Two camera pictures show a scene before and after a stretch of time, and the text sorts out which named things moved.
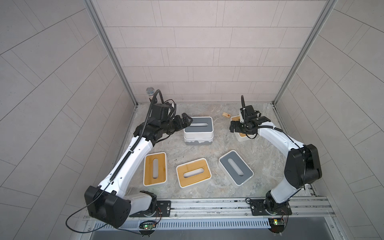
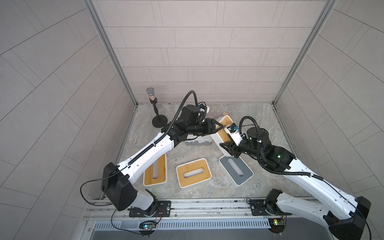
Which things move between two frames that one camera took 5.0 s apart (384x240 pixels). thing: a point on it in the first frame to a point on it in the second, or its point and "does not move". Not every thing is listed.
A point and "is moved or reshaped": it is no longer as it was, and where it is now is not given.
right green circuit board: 277,225 does not move
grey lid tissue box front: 235,169 does not move
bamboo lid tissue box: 241,137 is moved or reshaped
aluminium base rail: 305,208 does not move
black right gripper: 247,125 to 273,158
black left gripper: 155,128 to 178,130
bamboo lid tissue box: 155,169 does not move
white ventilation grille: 192,225 does not move
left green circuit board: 147,228 does not move
